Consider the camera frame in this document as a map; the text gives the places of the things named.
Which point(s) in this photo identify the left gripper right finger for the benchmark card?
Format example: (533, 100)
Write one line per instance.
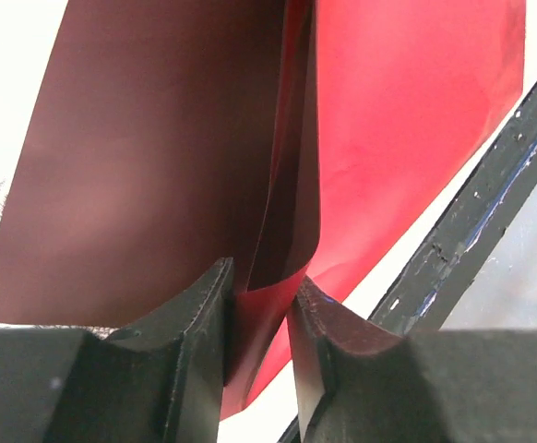
(356, 382)

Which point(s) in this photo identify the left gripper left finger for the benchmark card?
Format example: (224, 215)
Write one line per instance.
(159, 379)

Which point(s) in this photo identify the red wrapping paper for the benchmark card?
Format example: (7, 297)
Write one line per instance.
(302, 139)

